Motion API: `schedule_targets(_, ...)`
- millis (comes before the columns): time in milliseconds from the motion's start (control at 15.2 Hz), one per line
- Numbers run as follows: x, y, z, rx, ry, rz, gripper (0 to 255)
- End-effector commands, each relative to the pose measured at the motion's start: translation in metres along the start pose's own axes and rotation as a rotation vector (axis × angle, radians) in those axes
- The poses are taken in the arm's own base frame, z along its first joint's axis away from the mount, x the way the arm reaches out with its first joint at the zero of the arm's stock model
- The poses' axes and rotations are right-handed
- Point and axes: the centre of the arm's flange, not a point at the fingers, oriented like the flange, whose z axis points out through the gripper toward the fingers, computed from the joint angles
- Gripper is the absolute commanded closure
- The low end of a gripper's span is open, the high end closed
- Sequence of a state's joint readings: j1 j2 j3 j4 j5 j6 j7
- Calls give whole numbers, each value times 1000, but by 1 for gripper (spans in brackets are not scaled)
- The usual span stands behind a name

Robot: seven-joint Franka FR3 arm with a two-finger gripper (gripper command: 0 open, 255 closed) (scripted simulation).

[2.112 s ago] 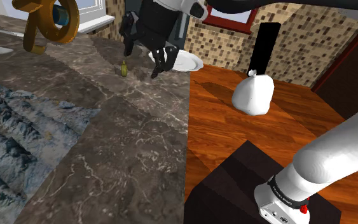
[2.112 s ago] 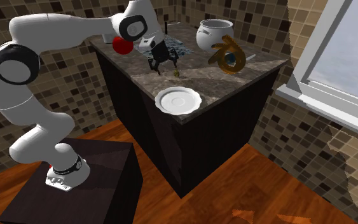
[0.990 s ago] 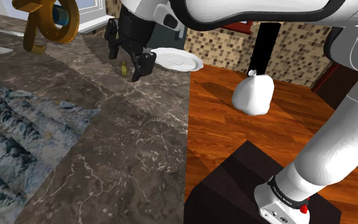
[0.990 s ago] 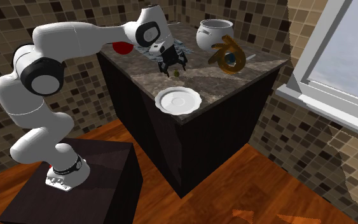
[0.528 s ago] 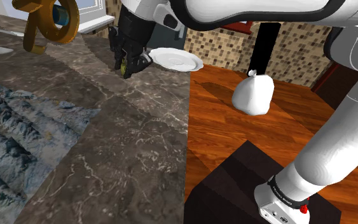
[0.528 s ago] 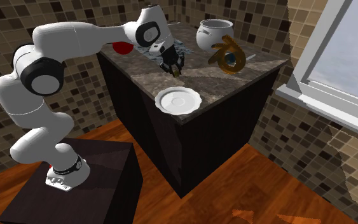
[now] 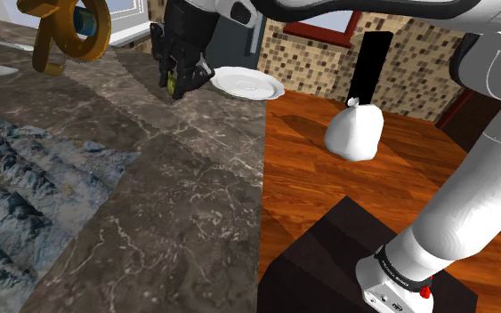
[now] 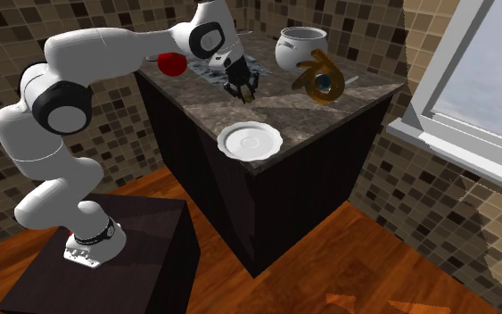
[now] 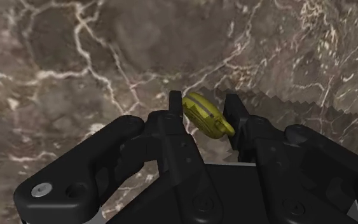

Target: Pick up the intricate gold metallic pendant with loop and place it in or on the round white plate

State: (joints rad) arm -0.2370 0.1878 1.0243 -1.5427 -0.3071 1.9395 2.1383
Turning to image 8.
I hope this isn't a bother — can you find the dark cabinet with marble top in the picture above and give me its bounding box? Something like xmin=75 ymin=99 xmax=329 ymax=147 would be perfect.
xmin=134 ymin=30 xmax=405 ymax=279

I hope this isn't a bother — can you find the dark robot stand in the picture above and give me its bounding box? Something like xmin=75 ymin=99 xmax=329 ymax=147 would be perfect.
xmin=0 ymin=193 xmax=202 ymax=314

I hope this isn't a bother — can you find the white scalloped plate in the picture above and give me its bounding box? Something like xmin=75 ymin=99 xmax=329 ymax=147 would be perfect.
xmin=216 ymin=120 xmax=284 ymax=163

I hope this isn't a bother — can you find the brown ring-shaped figure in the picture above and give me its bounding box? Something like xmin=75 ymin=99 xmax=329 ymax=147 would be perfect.
xmin=291 ymin=47 xmax=347 ymax=106

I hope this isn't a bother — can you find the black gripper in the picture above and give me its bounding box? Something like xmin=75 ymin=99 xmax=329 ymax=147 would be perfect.
xmin=223 ymin=55 xmax=260 ymax=104

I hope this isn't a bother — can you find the white framed window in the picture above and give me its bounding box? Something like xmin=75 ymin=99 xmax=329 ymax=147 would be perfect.
xmin=385 ymin=0 xmax=502 ymax=200

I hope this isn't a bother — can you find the blue patterned cloth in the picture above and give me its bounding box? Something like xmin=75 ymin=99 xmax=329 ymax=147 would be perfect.
xmin=188 ymin=54 xmax=274 ymax=87

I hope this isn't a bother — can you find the white round pot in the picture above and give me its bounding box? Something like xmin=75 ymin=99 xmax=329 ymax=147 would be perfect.
xmin=275 ymin=26 xmax=329 ymax=73

